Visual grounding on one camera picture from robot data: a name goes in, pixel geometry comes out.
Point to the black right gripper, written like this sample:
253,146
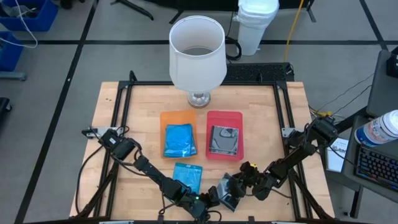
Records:
258,182

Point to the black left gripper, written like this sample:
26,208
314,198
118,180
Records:
196,206

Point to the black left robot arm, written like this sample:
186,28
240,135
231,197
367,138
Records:
152,169

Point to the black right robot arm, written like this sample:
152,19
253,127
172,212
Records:
295,155

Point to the red translucent plastic bin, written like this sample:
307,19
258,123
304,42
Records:
224,118

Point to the white printed paper sheet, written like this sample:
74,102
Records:
337,155

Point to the orange translucent plastic bin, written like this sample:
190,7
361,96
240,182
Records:
178,117

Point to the grey desk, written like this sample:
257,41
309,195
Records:
348,161

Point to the black perforated panel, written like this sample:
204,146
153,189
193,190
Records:
258,73

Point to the black backlit keyboard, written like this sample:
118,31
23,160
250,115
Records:
377,168

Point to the white shade silver table lamp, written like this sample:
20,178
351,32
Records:
197,68

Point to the white wipes canister blue label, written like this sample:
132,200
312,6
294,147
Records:
377,129

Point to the grey flat panel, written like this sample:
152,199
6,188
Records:
382,93

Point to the white trash bin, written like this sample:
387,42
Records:
256,25

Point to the black device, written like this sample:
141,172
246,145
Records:
393,62

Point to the black floor object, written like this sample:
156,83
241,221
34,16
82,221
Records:
4,109

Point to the grey shelf foot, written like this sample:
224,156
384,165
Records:
12,75

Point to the blue plastic storage bin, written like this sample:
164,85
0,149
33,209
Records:
9,53
40,18

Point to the black frame clip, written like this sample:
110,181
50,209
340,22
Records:
251,219
160,218

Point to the silver mounting bracket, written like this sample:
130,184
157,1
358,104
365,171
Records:
286,132
96,131

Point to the black aluminium table frame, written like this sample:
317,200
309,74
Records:
149,83

